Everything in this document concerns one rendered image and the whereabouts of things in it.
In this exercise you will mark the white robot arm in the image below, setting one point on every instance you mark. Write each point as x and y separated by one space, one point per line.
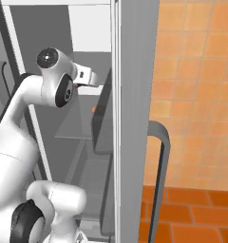
17 133

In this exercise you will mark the grey fridge door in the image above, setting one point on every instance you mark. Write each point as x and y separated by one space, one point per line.
135 95

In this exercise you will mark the red strawberry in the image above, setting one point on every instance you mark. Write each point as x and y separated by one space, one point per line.
93 109

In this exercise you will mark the translucent fridge drawer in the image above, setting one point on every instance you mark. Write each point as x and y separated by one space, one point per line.
90 177

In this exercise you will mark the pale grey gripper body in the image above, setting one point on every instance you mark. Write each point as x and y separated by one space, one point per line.
93 79

